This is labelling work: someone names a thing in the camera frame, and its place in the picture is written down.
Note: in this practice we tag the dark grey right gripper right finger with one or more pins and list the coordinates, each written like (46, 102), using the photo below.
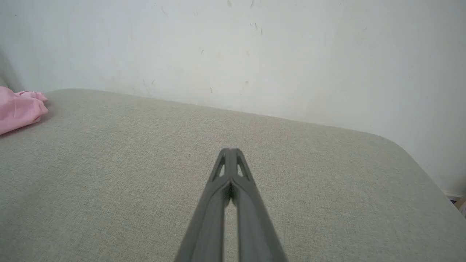
(255, 225)

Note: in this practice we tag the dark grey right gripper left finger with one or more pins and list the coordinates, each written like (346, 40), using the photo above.
(205, 222)

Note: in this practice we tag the pink fabric garment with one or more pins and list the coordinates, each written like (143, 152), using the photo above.
(18, 109)

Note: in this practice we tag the beige fabric sofa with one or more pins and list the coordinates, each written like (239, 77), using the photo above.
(145, 163)

